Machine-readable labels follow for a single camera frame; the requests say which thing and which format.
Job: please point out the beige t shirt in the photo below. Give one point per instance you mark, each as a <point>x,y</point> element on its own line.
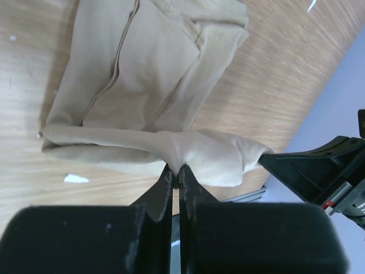
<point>137,76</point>

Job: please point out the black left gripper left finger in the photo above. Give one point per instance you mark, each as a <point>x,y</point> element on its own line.
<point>93,238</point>

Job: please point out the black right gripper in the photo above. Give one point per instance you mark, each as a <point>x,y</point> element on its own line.
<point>332,175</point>

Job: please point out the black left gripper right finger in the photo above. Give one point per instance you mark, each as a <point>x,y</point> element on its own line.
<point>228,237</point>

